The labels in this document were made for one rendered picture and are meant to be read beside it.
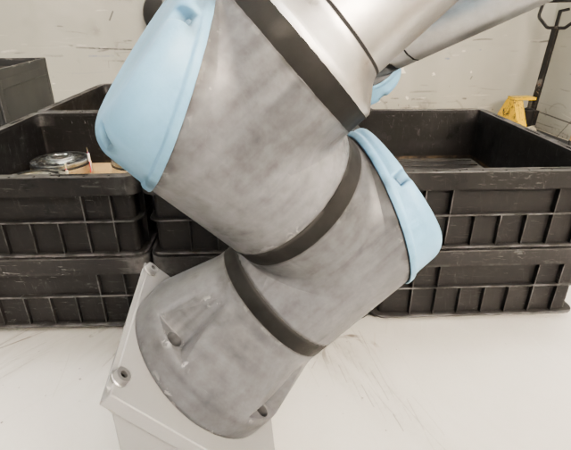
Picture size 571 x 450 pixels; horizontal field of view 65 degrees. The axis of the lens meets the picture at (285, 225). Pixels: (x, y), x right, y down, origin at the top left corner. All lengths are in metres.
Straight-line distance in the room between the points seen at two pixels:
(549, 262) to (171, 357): 0.53
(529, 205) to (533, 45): 4.33
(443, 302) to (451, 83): 4.00
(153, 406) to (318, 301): 0.13
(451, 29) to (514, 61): 4.40
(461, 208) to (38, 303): 0.58
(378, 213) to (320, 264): 0.05
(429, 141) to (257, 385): 0.73
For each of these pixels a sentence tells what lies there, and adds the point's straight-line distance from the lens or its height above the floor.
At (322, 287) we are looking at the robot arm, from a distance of 0.32.
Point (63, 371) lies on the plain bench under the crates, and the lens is 0.65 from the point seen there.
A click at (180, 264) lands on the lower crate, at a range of 0.60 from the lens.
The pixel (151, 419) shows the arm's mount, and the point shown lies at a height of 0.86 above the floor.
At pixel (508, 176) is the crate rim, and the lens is 0.62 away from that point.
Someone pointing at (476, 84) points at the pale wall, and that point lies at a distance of 4.73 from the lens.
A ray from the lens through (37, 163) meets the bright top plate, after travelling 0.94.
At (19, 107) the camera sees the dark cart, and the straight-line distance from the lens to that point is 2.39.
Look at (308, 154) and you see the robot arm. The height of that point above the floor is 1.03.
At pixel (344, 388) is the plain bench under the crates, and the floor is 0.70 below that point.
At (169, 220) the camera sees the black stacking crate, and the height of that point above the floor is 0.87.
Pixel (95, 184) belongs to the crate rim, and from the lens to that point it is 0.58.
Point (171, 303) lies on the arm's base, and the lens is 0.36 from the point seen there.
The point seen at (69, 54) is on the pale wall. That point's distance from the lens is 4.26.
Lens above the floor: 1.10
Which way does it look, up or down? 25 degrees down
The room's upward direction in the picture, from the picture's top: straight up
